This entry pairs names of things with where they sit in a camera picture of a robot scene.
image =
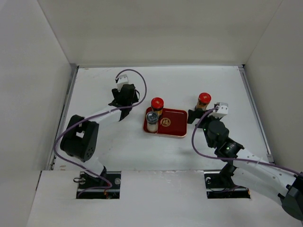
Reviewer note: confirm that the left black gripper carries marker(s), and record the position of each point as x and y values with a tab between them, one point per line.
116	93

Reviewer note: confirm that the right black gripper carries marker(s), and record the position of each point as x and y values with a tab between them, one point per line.
192	115

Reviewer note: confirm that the dark sauce jar red lid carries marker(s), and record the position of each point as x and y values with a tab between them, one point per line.
157	105

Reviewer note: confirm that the clear bottle white contents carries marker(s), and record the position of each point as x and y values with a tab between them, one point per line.
152	119

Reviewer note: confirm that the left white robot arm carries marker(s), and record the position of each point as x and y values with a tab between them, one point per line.
79	140

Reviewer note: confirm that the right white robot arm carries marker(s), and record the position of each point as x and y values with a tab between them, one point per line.
280	184

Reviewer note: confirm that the chili sauce jar red lid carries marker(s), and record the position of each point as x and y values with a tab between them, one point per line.
203	101

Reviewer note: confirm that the red rectangular tray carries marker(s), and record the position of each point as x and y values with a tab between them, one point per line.
173	123

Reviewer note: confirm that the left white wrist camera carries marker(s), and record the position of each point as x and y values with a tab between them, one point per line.
120	81

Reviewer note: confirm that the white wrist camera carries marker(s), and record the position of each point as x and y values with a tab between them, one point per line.
220	110
120	81

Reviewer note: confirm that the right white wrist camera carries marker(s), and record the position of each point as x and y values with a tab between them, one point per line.
220	110

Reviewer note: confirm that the left aluminium rail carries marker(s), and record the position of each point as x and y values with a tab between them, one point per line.
66	103

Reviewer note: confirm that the aluminium rail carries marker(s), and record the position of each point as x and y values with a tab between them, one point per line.
255	111
66	103

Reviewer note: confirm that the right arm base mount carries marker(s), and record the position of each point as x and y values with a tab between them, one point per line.
219	184

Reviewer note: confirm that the right aluminium rail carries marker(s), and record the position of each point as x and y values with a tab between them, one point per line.
255	111

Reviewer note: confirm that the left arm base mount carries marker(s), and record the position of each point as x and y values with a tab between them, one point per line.
89	187

